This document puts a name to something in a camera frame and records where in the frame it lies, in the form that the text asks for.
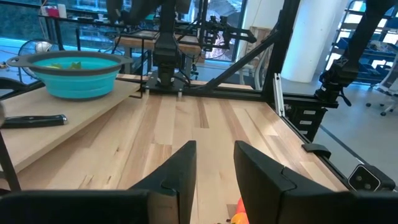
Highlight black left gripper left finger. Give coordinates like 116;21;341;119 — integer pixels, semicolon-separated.
0;140;197;224

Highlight white office chair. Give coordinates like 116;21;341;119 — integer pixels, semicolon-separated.
365;62;398;118

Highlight black controller box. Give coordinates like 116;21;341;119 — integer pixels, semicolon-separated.
285;104;328;142

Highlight black machine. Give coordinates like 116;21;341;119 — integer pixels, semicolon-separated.
313;0;397;107

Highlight red toy bell pepper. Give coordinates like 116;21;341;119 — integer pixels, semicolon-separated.
235;197;248;215

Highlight black kitchen knife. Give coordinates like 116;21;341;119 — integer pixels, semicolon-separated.
0;114;68;129

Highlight small orange toy fruit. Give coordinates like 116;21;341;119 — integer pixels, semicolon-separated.
229;213;249;224

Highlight silver floor fan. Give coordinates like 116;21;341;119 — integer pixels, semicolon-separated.
17;39;60;80

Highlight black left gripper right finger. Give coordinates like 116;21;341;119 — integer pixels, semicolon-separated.
233;140;398;224

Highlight black aluminium table frame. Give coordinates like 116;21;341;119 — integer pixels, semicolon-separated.
0;0;355;194

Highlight wooden crate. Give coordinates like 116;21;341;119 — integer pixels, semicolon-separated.
247;26;274;63

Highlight silver aluminium extrusion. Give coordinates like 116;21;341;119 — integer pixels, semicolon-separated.
273;73;286;118

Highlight blue collapsible bowl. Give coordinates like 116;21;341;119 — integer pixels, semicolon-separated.
6;50;134;101

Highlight black table-level camera box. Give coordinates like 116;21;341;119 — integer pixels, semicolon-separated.
347;164;396;192

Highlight black office table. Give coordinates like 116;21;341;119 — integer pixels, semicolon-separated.
39;14;125;52

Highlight wooden workbench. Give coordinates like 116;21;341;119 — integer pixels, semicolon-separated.
115;29;203;57

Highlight storage rack blue bins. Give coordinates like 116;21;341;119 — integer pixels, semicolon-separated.
331;0;398;85

